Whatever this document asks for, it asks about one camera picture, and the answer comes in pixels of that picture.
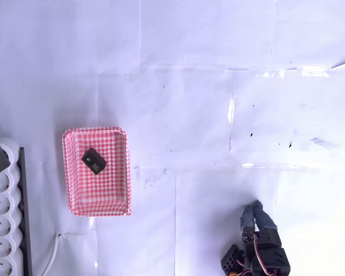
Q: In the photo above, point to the black servo block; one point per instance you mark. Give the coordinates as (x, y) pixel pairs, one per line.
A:
(93, 161)

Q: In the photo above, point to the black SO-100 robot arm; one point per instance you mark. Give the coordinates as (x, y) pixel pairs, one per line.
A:
(270, 260)

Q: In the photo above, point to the red white checkered tray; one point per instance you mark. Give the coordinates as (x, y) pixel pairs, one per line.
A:
(103, 195)

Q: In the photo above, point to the white power strip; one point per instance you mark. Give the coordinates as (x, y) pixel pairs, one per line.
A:
(1, 207)

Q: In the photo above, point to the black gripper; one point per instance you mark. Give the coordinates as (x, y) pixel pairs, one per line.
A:
(267, 236)

